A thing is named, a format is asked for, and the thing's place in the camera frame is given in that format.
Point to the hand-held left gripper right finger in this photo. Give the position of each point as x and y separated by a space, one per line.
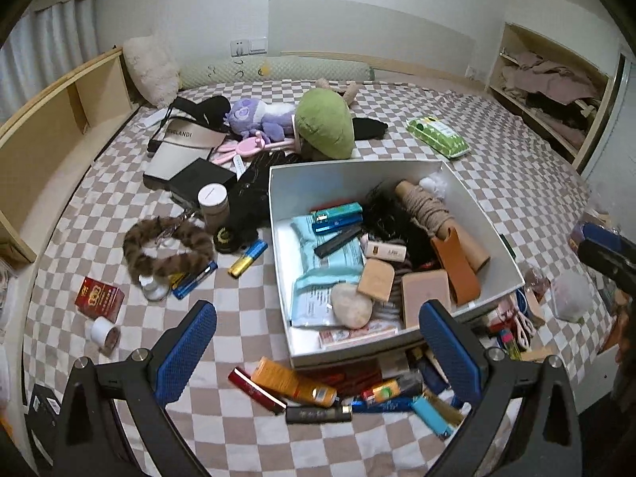
449 353

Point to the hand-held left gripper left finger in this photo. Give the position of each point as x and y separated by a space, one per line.
186 353

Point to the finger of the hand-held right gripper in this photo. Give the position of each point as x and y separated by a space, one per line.
598 257
603 235

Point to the white storage box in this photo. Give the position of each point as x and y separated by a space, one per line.
285 184

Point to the clear plastic bag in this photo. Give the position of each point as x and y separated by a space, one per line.
571 295

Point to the pink rectangular box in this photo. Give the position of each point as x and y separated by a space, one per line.
422 298

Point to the light blue lighter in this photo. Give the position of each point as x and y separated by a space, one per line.
431 415

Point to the small white bottle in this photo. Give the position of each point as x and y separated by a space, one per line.
153 288

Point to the pink scissors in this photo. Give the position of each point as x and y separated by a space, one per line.
519 323

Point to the striped cloth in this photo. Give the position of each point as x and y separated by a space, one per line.
390 303

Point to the small orange bottle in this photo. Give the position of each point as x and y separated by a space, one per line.
381 390

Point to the red lipstick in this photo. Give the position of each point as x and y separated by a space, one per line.
256 390

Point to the brown leather case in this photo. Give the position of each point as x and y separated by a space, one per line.
459 271

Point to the white tape roll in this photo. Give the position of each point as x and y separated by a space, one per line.
105 334

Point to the red and white flat box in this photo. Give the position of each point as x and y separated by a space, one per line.
355 335

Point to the brown furry scrunchie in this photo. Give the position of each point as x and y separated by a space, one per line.
186 253

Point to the red cigarette pack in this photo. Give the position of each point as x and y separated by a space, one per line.
99 298

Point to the orange tube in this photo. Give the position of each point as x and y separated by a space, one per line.
285 380

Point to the tan square compact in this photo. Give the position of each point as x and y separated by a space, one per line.
375 280

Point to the grey round stone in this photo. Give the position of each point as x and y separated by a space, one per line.
350 305

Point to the yellow and blue tube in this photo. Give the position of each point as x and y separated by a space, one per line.
247 258

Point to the small white box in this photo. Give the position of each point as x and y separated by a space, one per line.
385 251

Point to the black round tin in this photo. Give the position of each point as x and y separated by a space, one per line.
228 239

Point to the twine spool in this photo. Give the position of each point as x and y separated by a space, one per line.
430 211

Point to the black cylindrical tube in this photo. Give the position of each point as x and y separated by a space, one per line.
318 414

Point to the black hair bundle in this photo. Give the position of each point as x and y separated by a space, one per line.
387 218

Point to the brown jar with white lid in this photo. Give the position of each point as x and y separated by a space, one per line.
213 206

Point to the teal foil packet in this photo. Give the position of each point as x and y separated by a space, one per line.
318 273

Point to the black box with label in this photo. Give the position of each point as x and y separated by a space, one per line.
43 415

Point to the pile of clothes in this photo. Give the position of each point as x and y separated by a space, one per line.
551 87

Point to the black comb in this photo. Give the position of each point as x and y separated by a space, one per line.
338 242

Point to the checkered bed sheet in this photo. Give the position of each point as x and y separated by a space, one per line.
447 174

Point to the white cotton ball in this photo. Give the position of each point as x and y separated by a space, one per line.
433 185

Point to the black cardboard box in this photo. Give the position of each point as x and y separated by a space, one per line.
201 179

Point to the blue and green box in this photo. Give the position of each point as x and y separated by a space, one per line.
338 216

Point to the green wet wipes pack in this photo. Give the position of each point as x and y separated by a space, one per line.
437 135

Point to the wooden wardrobe shelf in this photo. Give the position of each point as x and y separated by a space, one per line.
507 64

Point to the white paper shopping bag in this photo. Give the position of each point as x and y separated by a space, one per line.
181 146

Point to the pink bunny hand mirror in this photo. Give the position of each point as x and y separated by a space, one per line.
248 148

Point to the black cloth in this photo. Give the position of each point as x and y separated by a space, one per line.
370 129

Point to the purple plush toy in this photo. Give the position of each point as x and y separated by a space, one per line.
258 117

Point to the wooden bedside shelf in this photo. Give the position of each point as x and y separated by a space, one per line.
59 124

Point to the green plush toy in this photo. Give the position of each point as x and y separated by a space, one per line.
323 119

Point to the white fluffy pillow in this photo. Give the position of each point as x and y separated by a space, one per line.
149 69

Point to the pale green bolster pillow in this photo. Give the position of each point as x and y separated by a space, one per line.
278 72

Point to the white curtain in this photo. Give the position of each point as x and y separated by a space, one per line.
44 44

